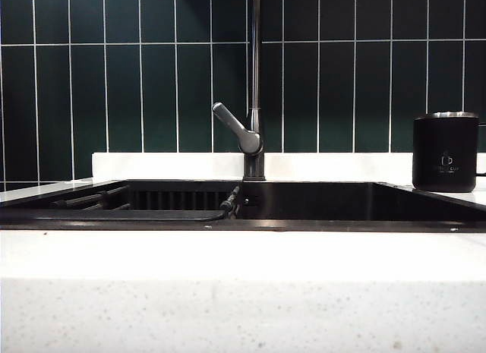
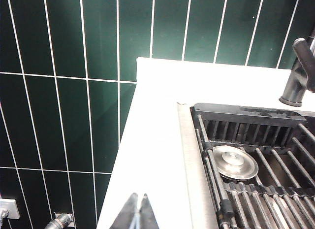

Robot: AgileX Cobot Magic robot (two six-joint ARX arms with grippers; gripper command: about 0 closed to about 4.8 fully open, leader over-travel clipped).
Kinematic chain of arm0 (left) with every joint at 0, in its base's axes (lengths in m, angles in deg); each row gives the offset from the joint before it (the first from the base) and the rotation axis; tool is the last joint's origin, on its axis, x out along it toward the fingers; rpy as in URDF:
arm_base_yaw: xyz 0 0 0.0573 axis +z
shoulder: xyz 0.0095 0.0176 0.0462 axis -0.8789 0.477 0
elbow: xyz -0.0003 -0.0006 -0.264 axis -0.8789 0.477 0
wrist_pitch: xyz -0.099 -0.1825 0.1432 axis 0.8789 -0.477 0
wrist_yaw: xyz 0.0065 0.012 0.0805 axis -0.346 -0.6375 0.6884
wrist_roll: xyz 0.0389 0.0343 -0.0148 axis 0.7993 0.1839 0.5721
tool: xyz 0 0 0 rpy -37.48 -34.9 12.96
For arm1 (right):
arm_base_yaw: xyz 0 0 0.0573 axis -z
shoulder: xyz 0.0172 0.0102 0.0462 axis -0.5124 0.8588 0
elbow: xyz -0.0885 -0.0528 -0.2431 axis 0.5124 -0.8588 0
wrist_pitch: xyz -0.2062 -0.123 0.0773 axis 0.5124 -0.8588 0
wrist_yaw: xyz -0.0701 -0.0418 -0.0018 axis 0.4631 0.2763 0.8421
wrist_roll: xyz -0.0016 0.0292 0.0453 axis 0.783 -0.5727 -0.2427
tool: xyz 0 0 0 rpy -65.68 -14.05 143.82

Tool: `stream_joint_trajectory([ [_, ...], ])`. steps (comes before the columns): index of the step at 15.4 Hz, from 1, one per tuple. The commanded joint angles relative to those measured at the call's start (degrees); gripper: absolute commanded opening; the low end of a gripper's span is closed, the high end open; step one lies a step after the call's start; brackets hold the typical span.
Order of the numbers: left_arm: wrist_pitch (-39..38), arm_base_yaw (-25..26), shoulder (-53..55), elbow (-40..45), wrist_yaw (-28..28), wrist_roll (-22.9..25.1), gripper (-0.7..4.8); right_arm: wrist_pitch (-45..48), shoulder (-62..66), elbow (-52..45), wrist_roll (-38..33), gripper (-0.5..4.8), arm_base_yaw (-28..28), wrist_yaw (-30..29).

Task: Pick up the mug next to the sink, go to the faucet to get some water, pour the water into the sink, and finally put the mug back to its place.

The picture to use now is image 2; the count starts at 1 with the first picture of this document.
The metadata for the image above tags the round steel drain stopper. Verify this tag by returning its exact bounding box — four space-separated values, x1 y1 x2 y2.
212 145 259 182

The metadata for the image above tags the black steel kitchen sink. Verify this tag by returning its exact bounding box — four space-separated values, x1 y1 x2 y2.
177 102 315 229

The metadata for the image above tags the black slotted drain basket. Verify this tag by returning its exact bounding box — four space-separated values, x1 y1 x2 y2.
191 102 307 153

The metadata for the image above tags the dark metal kitchen faucet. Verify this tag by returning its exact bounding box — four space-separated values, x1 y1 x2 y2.
279 27 315 107

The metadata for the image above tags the grey metal pipe fitting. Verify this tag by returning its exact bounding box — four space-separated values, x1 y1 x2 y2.
44 213 74 229

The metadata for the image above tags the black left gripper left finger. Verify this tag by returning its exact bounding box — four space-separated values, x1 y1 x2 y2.
109 192 139 229

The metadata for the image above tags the white wall outlet plate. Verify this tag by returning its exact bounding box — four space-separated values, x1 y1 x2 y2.
0 198 21 220

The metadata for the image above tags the black roll-up drying rack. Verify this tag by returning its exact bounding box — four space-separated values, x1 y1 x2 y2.
195 114 315 229

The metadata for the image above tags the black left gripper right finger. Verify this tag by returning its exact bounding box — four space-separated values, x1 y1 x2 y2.
139 194 160 229

